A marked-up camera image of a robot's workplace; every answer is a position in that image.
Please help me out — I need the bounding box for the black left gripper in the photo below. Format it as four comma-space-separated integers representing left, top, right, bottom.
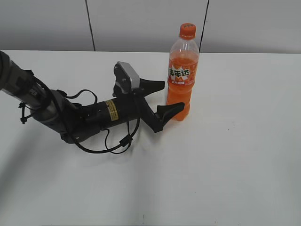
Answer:
113, 79, 185, 133

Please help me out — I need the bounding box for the orange meinianda soda bottle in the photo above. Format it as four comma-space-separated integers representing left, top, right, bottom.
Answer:
166, 34, 199, 121

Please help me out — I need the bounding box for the orange bottle cap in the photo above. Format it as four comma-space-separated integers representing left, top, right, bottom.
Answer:
179, 23, 197, 40

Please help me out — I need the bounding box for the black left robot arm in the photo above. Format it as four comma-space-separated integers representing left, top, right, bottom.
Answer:
0, 52, 185, 144

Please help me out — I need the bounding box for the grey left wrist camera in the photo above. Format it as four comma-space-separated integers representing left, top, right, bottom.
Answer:
114, 61, 140, 94

